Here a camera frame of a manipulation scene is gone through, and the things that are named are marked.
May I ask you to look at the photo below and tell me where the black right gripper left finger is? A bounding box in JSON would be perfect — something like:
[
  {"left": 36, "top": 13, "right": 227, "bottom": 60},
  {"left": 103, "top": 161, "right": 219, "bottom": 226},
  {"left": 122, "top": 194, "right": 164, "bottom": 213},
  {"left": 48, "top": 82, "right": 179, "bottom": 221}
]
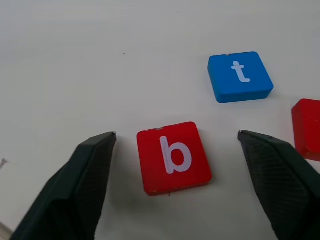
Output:
[{"left": 9, "top": 131, "right": 118, "bottom": 240}]

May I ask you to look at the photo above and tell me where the blue letter t block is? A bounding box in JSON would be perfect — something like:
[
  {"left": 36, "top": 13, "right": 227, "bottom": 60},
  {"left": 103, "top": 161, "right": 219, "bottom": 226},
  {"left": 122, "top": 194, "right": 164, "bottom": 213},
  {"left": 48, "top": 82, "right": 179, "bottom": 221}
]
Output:
[{"left": 207, "top": 51, "right": 275, "bottom": 104}]

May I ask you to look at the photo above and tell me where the red letter b block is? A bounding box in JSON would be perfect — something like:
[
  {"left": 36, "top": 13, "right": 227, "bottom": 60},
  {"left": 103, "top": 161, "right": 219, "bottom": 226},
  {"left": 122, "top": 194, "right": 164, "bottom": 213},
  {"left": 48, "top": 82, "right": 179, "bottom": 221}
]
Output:
[{"left": 136, "top": 121, "right": 213, "bottom": 197}]

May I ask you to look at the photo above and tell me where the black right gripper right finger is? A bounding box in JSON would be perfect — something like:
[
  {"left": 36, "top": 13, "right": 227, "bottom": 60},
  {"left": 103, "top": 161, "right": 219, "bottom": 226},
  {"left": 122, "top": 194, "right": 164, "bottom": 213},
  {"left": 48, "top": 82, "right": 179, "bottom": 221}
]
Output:
[{"left": 237, "top": 130, "right": 320, "bottom": 240}]

